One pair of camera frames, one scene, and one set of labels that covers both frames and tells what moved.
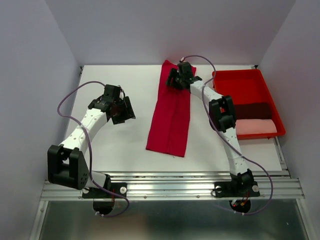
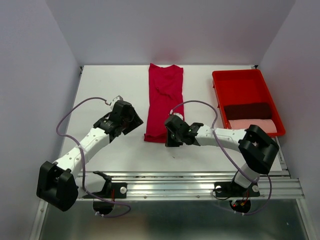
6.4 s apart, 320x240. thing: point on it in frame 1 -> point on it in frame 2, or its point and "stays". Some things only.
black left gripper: [116, 120] -> [136, 121]
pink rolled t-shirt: [255, 126] stays
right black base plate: [227, 189] stays
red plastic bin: [249, 86] stays
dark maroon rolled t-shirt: [258, 110] stays
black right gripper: [172, 73] -> [169, 142]
